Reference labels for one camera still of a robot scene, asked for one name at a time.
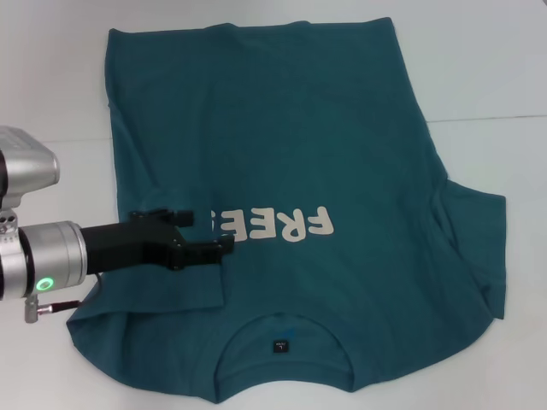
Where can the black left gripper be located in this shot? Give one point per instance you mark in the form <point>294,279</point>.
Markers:
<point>128,247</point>

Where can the teal t-shirt with FREE print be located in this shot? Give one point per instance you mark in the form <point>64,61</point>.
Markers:
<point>278,136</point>

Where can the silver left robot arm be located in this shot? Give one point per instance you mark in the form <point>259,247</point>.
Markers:
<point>47,260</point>

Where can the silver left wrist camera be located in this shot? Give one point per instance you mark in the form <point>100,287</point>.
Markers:
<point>25,166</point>

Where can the silver left camera bracket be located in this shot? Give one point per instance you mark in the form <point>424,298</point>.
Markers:
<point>8,222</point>

